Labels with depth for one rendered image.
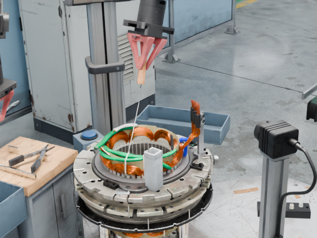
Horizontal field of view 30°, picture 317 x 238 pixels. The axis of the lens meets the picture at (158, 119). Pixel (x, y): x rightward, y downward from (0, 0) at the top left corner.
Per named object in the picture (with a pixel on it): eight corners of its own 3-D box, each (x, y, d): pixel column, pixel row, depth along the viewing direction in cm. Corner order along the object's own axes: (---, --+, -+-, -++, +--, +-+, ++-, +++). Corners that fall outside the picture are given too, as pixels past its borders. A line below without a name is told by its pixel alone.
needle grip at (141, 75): (143, 84, 129) (145, 56, 128) (135, 83, 129) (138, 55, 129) (145, 84, 130) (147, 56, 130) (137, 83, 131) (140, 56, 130)
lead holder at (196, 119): (198, 129, 131) (198, 115, 130) (183, 124, 133) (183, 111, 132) (207, 123, 134) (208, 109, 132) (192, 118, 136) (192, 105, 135)
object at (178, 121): (228, 199, 180) (230, 114, 167) (219, 219, 170) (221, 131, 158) (151, 187, 187) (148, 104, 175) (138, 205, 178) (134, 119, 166)
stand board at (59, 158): (28, 197, 136) (27, 188, 135) (-33, 178, 144) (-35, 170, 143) (79, 158, 151) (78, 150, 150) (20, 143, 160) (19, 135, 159)
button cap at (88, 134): (98, 136, 164) (98, 133, 163) (85, 140, 162) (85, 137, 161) (92, 131, 167) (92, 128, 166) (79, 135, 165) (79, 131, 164)
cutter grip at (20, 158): (11, 167, 141) (10, 161, 140) (8, 165, 141) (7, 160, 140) (24, 160, 143) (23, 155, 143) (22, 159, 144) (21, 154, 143)
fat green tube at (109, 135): (97, 154, 132) (97, 146, 131) (85, 149, 134) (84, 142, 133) (138, 130, 143) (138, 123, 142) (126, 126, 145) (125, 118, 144)
